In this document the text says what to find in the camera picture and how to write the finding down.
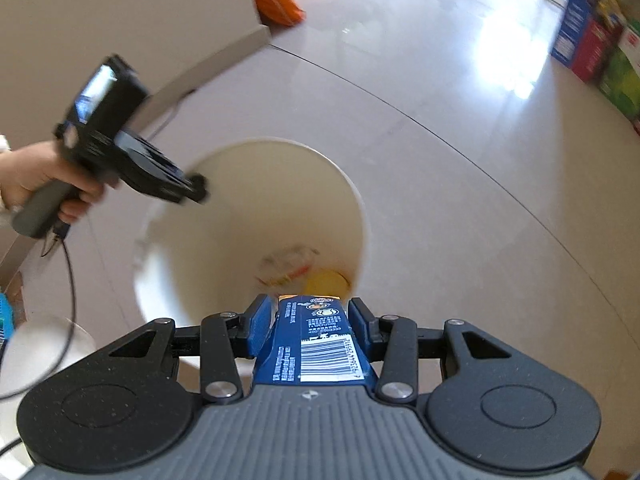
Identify blue white milk carton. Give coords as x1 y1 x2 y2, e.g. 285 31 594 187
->
253 295 376 388

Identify white plastic waste bin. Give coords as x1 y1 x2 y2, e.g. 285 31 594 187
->
134 139 369 326

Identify clear red plastic wrapper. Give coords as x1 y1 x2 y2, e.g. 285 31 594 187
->
255 244 319 288

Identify person left hand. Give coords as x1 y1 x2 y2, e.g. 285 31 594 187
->
1 141 105 223

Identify white skirting board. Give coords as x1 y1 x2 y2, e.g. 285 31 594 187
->
130 25 270 132

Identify orange peel half right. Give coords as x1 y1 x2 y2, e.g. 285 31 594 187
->
303 269 350 299

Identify stacked colourful boxes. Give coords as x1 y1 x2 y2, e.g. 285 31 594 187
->
550 0 639 129

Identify black cable on floor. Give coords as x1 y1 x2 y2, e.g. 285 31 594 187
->
0 224 77 456

